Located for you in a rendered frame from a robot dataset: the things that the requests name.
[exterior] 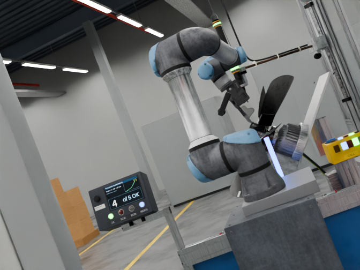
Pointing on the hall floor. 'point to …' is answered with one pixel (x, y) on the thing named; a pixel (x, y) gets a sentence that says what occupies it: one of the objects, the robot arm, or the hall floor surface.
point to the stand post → (325, 128)
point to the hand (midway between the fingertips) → (249, 121)
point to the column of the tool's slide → (326, 26)
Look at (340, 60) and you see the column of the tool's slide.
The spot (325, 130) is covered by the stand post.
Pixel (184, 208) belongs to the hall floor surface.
